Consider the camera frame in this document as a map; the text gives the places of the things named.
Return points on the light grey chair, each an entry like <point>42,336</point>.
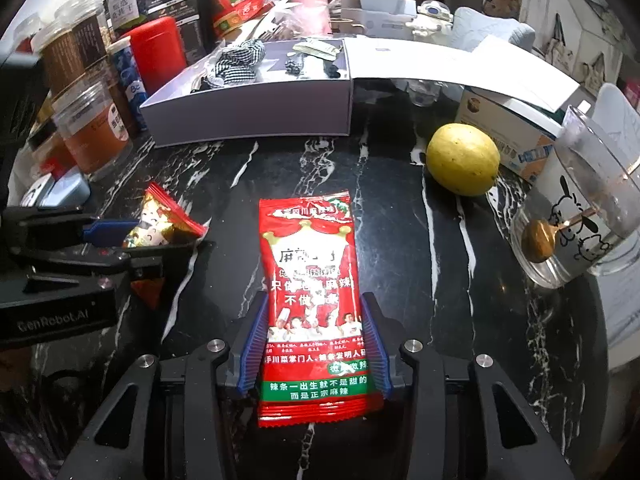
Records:
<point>622,105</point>

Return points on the white cardboard gift box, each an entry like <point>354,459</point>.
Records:
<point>260,110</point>

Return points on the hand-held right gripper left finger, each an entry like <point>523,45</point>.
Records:
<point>250,340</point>

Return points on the pink cup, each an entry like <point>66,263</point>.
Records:
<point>310,7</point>

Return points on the red canister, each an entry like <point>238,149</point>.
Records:
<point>160,55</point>

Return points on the red gift packet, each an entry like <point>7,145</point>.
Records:
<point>240,12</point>

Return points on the small red gold snack packet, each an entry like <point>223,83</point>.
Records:
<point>160,220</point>

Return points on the plain white shipping box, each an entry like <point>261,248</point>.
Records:
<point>375,7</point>

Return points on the glass cup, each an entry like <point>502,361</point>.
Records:
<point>575,185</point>

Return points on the yellow lemon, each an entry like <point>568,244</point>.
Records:
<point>462,160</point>

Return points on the black foil bag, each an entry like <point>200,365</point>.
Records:
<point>177,0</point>

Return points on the jar with brown contents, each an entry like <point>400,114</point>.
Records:
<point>57,65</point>

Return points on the large checkered cloth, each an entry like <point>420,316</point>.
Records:
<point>235,60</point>

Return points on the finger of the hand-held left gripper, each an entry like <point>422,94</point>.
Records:
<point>107,230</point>
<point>155,262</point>

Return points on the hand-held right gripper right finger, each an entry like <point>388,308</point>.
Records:
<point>377,340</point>

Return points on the white robot toy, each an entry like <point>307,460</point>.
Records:
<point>430,20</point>

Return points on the gold spoon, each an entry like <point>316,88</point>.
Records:
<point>537,240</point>

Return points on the jar with orange contents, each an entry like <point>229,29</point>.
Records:
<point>95,135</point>

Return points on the light blue case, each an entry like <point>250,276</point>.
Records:
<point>65,190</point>

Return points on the jar with dark brown label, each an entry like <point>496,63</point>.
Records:
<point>85,35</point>

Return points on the grey cushion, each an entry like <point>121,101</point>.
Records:
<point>485,30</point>

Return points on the printed cardboard carton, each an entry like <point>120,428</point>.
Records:
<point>510,130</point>

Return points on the blue tube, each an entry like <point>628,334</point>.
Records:
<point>127,85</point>

